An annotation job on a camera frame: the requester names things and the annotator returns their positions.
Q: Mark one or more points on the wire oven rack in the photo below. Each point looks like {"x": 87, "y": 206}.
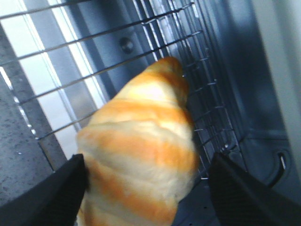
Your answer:
{"x": 136, "y": 33}

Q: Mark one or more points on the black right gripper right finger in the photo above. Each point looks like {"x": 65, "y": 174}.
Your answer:
{"x": 239, "y": 199}

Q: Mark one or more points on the striped bread roll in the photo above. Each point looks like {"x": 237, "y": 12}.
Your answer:
{"x": 139, "y": 152}

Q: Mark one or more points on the white toaster oven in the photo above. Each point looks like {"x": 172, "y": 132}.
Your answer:
{"x": 265, "y": 135}

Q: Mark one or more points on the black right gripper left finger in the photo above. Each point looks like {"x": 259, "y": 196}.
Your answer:
{"x": 53, "y": 202}

